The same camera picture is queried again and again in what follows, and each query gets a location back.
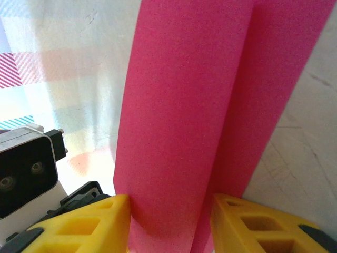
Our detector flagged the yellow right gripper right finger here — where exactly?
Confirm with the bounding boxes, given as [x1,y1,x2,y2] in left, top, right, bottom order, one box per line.
[212,193,337,253]

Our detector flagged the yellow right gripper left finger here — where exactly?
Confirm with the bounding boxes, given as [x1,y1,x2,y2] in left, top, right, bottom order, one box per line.
[0,194,132,253]

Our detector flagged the pink square paper sheet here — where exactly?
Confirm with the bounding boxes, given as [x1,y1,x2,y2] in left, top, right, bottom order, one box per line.
[113,0,336,253]

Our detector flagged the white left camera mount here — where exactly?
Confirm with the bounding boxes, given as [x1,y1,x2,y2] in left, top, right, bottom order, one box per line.
[0,181,68,238]

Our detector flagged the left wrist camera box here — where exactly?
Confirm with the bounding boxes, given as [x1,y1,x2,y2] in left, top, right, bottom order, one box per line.
[0,123,70,219]

